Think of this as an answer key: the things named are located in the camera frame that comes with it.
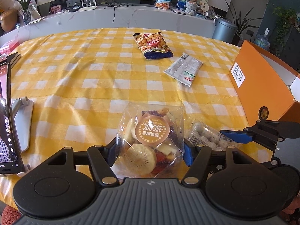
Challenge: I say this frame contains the white candy clear packet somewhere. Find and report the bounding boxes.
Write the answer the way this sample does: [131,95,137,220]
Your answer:
[184,121,240,151]

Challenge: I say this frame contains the dried fruit bag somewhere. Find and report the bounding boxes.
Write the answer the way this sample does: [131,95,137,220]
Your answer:
[112,103,184,179]

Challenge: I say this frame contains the white silver snack packet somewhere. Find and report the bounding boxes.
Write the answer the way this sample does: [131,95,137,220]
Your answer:
[164,53,203,87]

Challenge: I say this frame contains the orange chips bag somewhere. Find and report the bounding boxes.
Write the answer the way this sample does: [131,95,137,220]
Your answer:
[133,32,173,60]

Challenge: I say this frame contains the person right hand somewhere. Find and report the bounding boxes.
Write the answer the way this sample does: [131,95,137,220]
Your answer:
[280,196,300,224]

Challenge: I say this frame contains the orange cardboard box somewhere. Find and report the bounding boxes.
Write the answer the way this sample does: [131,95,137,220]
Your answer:
[228,41,299,125]

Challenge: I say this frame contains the yellow checkered tablecloth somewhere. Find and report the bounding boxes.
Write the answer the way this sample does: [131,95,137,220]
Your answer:
[0,27,274,210]

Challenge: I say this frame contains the smartphone on stand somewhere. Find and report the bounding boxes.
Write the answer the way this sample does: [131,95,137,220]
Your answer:
[1,62,25,176]

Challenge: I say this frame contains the white phone stand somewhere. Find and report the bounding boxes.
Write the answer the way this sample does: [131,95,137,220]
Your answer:
[10,96,35,177]

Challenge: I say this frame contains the blue water jug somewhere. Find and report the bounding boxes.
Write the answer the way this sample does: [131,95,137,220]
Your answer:
[254,28,270,51]

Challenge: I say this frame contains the grey metal trash can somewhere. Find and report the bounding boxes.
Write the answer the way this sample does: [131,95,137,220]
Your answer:
[212,18,237,43]

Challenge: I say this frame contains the potted plant by trash can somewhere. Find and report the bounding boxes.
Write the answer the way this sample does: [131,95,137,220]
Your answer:
[225,1,262,46]

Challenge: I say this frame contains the hanging green ivy plant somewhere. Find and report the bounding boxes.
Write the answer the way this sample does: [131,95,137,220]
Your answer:
[273,7,297,55]

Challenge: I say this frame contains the white marble tv console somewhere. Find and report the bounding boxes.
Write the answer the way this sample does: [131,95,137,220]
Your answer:
[1,6,215,45]

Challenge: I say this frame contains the pink tissue box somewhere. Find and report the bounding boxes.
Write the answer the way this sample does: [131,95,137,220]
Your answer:
[0,39,19,56]

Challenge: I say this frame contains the white wifi router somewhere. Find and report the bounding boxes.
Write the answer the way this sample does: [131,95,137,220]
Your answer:
[79,0,97,11]

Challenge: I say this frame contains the copper round vase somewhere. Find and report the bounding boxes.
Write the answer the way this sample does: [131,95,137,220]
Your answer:
[1,8,18,32]

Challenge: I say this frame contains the small plant in glass vase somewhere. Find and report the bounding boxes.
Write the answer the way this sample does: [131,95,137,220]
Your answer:
[13,0,32,25]

